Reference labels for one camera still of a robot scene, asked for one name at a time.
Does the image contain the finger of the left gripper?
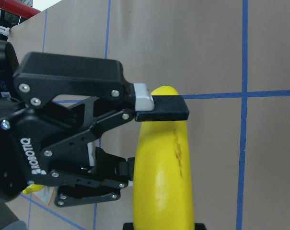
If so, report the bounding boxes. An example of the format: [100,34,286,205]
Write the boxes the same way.
[133,83,189,122]
[118,157,135,187]

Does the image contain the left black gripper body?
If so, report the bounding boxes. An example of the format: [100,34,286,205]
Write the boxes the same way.
[0,42,135,207]

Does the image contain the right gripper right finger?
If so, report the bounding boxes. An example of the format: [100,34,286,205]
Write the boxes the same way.
[195,223,206,230]

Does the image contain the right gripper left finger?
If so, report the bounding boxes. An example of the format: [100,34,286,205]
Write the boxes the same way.
[122,222,134,230]

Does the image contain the yellow banana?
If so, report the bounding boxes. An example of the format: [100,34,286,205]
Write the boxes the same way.
[22,184,45,195]
[132,85,196,230]

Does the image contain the red fire extinguisher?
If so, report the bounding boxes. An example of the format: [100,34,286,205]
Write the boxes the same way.
[0,0,41,19]

